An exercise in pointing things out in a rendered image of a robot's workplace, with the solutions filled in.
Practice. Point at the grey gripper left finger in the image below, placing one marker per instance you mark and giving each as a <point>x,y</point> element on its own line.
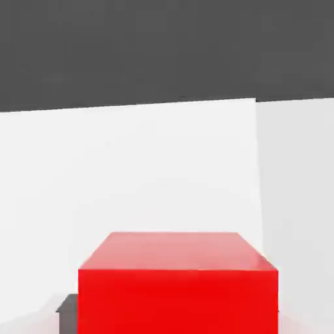
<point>68,317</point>

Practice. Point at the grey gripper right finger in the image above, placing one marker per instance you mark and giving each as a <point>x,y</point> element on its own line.
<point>284,326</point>

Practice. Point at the small red cube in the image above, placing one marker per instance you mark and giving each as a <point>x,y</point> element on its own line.
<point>177,300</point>

